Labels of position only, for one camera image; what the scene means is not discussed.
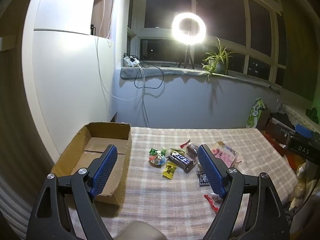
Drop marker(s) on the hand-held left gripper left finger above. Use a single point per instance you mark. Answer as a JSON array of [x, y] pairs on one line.
[[106, 170]]

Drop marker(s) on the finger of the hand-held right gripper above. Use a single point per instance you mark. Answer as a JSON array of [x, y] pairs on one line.
[[303, 130]]

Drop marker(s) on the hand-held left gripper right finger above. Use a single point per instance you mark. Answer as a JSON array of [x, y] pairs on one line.
[[210, 170]]

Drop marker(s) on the black patterned snack packet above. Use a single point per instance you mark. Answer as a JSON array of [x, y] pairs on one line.
[[203, 179]]

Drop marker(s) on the clear sandwich bag pink print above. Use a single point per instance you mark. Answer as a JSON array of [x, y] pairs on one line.
[[225, 155]]

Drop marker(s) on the brown chocolate bar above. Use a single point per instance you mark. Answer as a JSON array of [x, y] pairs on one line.
[[191, 151]]

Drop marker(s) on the red strip candy wrapper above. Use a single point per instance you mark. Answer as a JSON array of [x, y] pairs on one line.
[[212, 201]]

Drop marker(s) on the chocolate bar with white lettering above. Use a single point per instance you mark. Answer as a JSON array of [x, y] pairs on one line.
[[178, 160]]

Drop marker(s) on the brown cardboard box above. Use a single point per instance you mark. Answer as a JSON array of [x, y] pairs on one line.
[[110, 131]]

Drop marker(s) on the yellow candy packet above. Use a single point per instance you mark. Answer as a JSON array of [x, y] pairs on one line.
[[170, 170]]

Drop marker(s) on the person's right hand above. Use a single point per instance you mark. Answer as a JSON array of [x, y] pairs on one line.
[[300, 182]]

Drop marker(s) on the white lace cloth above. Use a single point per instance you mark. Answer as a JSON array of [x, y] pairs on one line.
[[297, 112]]

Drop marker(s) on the green candy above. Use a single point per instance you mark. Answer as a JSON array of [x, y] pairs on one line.
[[162, 151], [153, 151]]

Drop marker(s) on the round colourful candy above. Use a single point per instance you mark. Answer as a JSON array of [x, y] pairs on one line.
[[157, 160]]

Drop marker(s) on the green printed bag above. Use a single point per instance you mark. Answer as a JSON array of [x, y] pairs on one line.
[[253, 112]]

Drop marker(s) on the green curtain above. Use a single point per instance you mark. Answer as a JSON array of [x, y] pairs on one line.
[[300, 55]]

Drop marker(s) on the white wardrobe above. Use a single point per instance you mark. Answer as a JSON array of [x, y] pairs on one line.
[[67, 80]]

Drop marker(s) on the grey windowsill cloth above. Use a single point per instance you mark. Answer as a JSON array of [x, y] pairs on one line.
[[175, 72]]

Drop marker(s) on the potted spider plant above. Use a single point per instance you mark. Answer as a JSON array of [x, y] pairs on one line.
[[216, 60]]

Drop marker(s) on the white power strip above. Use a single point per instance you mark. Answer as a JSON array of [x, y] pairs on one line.
[[131, 60]]

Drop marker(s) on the black tripod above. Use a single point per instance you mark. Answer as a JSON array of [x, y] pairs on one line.
[[186, 56]]

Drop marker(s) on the wooden shelf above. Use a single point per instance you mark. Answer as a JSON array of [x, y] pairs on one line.
[[105, 10]]

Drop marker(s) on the window frame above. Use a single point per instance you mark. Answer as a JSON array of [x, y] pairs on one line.
[[140, 33]]

